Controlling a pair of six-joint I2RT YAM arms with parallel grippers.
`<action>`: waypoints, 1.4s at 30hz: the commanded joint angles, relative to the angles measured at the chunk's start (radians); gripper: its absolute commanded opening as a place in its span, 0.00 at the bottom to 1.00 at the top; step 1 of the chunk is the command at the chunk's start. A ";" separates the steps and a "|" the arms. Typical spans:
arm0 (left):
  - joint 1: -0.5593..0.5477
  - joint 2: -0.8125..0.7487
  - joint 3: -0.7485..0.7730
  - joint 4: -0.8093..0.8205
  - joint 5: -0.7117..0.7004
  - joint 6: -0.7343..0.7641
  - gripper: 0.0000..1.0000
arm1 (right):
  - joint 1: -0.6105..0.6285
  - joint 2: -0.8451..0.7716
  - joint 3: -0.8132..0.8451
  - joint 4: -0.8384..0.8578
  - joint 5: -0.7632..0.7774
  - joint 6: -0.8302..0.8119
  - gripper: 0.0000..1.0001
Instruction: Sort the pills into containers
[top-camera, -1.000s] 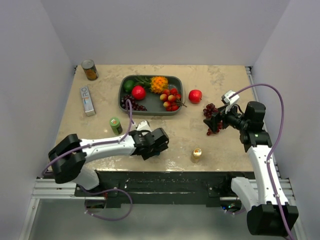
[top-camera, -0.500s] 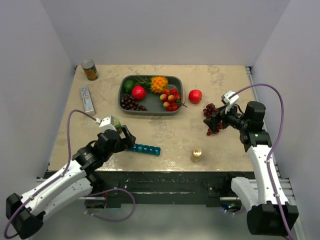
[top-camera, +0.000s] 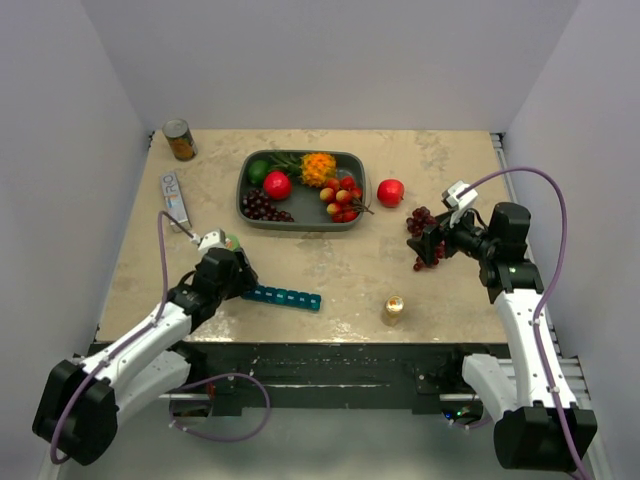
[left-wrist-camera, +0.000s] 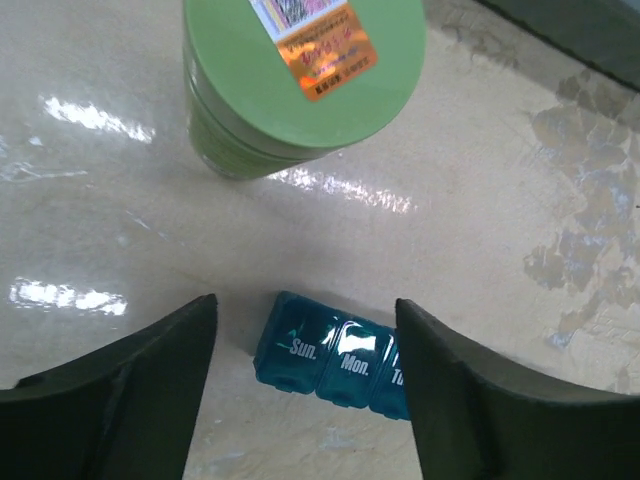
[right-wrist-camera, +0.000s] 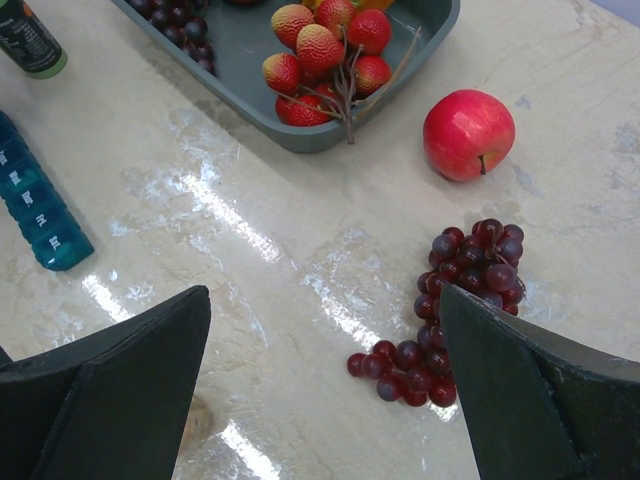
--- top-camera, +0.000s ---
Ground purple cable under base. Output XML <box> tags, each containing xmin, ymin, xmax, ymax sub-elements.
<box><xmin>168</xmin><ymin>372</ymin><xmax>272</xmax><ymax>443</ymax></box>

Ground green pill bottle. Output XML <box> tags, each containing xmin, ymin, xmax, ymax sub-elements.
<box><xmin>225</xmin><ymin>235</ymin><xmax>240</xmax><ymax>251</ymax></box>

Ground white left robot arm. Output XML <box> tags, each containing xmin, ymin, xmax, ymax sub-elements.
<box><xmin>32</xmin><ymin>247</ymin><xmax>258</xmax><ymax>465</ymax></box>

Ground tin can with fruit label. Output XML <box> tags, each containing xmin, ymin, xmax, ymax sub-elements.
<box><xmin>162</xmin><ymin>118</ymin><xmax>198</xmax><ymax>161</ymax></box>

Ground red apple in tray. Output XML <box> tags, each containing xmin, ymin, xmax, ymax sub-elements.
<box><xmin>263</xmin><ymin>171</ymin><xmax>292</xmax><ymax>201</ymax></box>

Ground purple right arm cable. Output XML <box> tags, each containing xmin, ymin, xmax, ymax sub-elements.
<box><xmin>462</xmin><ymin>166</ymin><xmax>594</xmax><ymax>480</ymax></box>

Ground red apple on table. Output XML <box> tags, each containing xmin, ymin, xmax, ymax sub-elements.
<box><xmin>377</xmin><ymin>179</ymin><xmax>405</xmax><ymax>208</ymax></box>

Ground dark grapes on table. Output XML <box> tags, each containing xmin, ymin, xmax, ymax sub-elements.
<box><xmin>406</xmin><ymin>206</ymin><xmax>445</xmax><ymax>272</ymax></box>

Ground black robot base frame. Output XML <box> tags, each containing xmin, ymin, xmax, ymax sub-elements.
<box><xmin>171</xmin><ymin>341</ymin><xmax>515</xmax><ymax>416</ymax></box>

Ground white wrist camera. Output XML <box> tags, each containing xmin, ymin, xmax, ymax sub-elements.
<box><xmin>442</xmin><ymin>180</ymin><xmax>478</xmax><ymax>227</ymax></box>
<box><xmin>198</xmin><ymin>229</ymin><xmax>227</xmax><ymax>253</ymax></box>

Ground dark grapes in tray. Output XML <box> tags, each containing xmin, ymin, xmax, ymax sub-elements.
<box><xmin>240</xmin><ymin>189</ymin><xmax>294</xmax><ymax>222</ymax></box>

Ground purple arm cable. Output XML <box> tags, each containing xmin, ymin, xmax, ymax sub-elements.
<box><xmin>462</xmin><ymin>166</ymin><xmax>594</xmax><ymax>480</ymax></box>
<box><xmin>49</xmin><ymin>210</ymin><xmax>197</xmax><ymax>465</ymax></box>

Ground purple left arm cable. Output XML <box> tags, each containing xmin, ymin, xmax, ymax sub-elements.
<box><xmin>49</xmin><ymin>210</ymin><xmax>197</xmax><ymax>465</ymax></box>

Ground silver R&O toothpaste box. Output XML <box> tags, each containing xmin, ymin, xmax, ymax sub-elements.
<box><xmin>160</xmin><ymin>171</ymin><xmax>192</xmax><ymax>232</ymax></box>

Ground amber pill bottle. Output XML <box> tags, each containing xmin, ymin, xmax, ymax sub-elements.
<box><xmin>383</xmin><ymin>295</ymin><xmax>405</xmax><ymax>327</ymax></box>

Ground red lychee bunch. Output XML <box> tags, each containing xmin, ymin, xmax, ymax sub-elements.
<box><xmin>319</xmin><ymin>176</ymin><xmax>374</xmax><ymax>223</ymax></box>

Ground teal weekly pill organizer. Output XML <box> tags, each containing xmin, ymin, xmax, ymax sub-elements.
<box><xmin>241</xmin><ymin>285</ymin><xmax>322</xmax><ymax>312</ymax></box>

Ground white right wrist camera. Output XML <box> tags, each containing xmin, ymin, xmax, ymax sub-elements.
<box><xmin>442</xmin><ymin>180</ymin><xmax>478</xmax><ymax>227</ymax></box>

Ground grey plastic fruit tray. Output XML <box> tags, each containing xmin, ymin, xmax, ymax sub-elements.
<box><xmin>235</xmin><ymin>150</ymin><xmax>371</xmax><ymax>232</ymax></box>

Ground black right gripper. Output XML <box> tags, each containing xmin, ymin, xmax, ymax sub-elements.
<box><xmin>407</xmin><ymin>203</ymin><xmax>497</xmax><ymax>266</ymax></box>

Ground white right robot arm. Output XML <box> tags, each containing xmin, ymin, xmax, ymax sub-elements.
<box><xmin>406</xmin><ymin>202</ymin><xmax>597</xmax><ymax>479</ymax></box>

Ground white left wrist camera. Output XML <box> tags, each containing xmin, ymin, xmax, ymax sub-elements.
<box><xmin>198</xmin><ymin>229</ymin><xmax>227</xmax><ymax>253</ymax></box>

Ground small orange pineapple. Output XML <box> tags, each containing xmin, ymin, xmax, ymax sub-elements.
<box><xmin>269</xmin><ymin>152</ymin><xmax>337</xmax><ymax>188</ymax></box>

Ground green lime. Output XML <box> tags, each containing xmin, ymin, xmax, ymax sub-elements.
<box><xmin>247</xmin><ymin>160</ymin><xmax>271</xmax><ymax>186</ymax></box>

